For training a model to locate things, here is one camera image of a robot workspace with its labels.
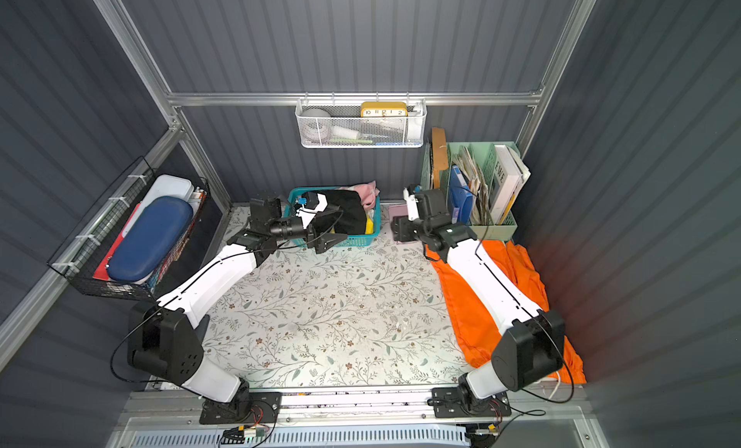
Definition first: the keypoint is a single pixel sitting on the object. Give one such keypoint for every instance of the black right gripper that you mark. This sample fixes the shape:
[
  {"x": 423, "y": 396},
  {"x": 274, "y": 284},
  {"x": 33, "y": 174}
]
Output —
[{"x": 402, "y": 228}]

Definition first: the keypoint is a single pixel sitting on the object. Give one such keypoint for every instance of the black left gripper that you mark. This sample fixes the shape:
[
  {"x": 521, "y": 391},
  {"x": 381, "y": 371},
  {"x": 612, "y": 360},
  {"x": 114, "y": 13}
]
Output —
[{"x": 315, "y": 228}]

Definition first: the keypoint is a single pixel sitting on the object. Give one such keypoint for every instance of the black shorts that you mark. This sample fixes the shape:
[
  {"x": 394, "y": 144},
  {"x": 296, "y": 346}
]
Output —
[{"x": 347, "y": 214}]

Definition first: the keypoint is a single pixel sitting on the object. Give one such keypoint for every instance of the orange shorts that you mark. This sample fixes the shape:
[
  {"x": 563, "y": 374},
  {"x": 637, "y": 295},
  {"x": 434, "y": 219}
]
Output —
[{"x": 475, "y": 330}]

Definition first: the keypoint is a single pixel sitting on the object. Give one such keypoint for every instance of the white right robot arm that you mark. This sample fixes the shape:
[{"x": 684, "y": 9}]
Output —
[{"x": 532, "y": 344}]

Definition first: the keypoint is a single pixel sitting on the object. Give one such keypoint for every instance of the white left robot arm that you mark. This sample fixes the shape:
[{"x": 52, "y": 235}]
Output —
[{"x": 164, "y": 342}]

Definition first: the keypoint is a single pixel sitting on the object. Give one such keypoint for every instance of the roll of tape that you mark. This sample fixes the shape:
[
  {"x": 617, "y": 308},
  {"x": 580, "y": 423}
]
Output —
[{"x": 315, "y": 126}]

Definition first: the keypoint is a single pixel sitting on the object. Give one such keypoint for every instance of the pink plastic case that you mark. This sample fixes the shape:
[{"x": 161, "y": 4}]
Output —
[{"x": 398, "y": 211}]

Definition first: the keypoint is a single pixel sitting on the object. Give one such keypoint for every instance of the blue binder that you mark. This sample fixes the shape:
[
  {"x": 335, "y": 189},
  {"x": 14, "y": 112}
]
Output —
[{"x": 460, "y": 199}]

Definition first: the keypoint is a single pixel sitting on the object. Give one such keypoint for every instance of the yellow folded cloth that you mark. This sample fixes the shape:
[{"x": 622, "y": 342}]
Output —
[{"x": 369, "y": 227}]

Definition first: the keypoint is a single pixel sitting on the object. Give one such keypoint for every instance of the mint green file organizer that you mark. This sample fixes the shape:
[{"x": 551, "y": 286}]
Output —
[{"x": 476, "y": 161}]

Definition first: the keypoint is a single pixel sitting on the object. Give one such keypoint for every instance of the pink patterned folded cloth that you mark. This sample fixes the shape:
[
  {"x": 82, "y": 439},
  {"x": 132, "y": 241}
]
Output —
[{"x": 368, "y": 193}]

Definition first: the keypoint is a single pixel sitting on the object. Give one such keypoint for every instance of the teal plastic basket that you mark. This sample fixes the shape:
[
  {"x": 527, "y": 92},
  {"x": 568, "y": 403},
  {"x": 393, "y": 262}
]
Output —
[{"x": 374, "y": 214}]

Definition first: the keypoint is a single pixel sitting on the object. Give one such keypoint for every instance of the white yellow book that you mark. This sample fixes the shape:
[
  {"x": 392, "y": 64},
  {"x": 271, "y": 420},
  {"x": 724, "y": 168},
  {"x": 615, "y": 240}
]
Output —
[{"x": 510, "y": 177}]

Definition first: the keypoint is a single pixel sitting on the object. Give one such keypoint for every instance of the navy blue oval case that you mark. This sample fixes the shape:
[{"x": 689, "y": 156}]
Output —
[{"x": 149, "y": 241}]

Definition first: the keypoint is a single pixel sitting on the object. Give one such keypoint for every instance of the white flat box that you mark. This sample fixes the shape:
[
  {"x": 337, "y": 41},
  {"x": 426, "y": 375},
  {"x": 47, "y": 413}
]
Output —
[{"x": 164, "y": 185}]

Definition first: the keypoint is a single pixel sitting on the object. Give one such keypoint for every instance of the yellow clock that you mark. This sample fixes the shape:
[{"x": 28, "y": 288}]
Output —
[{"x": 379, "y": 109}]

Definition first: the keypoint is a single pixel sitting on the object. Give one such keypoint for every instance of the white wire wall basket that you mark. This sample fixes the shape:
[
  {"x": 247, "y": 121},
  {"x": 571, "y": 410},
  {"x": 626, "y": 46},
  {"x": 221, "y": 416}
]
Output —
[{"x": 350, "y": 130}]

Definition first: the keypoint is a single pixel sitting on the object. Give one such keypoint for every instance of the black wire side basket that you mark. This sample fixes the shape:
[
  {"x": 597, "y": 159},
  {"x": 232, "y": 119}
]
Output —
[{"x": 83, "y": 263}]

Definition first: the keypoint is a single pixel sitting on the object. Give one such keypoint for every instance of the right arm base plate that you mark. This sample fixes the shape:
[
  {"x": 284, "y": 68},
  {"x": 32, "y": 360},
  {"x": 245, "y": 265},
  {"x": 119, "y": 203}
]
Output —
[{"x": 455, "y": 402}]

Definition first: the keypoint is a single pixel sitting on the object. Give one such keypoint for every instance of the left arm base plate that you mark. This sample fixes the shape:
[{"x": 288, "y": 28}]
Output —
[{"x": 259, "y": 407}]

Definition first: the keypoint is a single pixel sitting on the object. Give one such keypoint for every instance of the aluminium front rail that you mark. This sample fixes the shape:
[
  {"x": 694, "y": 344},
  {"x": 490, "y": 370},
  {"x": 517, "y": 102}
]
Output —
[{"x": 361, "y": 416}]

